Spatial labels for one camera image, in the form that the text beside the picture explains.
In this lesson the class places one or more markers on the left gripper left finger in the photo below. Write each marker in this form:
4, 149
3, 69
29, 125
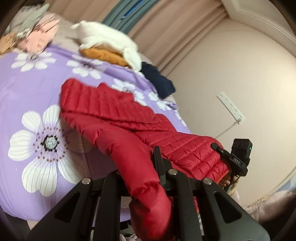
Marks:
90, 211

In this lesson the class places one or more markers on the navy blue folded garment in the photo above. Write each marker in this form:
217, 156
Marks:
163, 85

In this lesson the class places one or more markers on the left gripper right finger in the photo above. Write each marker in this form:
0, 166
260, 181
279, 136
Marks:
202, 210

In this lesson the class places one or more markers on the person right hand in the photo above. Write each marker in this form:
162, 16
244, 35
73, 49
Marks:
225, 181

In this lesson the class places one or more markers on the pink fleece sleeve forearm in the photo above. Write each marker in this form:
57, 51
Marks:
272, 206

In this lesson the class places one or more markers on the tan small garment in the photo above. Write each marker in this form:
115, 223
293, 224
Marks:
7, 43

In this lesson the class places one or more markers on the black tracking camera box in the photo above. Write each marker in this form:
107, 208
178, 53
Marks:
241, 148

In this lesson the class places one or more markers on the pink garment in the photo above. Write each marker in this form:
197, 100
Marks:
42, 34

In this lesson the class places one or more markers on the white wall power strip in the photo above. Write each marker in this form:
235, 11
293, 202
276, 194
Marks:
229, 105

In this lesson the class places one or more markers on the beige curtain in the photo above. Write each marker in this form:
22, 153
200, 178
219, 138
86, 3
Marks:
165, 34

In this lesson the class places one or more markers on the red quilted down jacket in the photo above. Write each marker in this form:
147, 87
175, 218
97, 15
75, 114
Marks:
127, 132

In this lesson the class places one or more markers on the orange folded garment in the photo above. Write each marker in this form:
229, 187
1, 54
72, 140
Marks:
104, 55

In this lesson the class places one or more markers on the purple floral bed sheet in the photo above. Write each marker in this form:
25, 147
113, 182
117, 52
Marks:
42, 159

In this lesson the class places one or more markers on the teal curtain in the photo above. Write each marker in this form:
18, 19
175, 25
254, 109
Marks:
127, 13

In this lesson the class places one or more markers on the white fleece garment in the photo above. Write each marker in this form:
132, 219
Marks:
101, 36

